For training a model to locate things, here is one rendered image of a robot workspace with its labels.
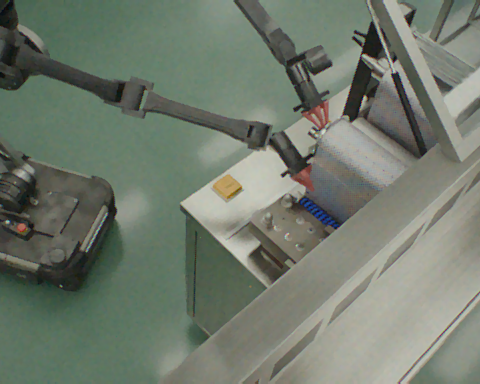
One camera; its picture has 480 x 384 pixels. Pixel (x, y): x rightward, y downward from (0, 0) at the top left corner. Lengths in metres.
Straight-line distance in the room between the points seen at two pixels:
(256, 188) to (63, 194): 1.11
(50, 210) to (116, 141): 0.72
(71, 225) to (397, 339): 1.83
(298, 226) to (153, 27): 2.50
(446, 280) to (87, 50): 3.00
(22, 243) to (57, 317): 0.37
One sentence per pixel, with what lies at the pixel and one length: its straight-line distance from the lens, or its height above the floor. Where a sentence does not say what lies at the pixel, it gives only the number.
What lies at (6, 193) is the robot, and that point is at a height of 0.41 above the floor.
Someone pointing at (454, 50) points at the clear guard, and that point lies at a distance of 1.24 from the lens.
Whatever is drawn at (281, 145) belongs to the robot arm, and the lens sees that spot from 1.75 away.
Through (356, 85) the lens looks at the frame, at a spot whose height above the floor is 1.20.
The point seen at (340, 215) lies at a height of 1.07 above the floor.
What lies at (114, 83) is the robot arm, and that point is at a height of 1.28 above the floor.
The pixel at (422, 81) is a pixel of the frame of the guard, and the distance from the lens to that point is 1.14.
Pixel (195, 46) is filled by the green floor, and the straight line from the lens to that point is 3.87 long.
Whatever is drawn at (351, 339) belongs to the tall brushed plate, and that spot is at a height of 1.44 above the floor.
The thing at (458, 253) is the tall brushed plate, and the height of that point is 1.44.
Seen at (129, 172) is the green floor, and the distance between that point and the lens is 3.17.
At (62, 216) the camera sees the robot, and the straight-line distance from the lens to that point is 2.73.
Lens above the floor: 2.48
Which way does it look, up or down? 54 degrees down
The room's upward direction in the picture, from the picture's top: 7 degrees clockwise
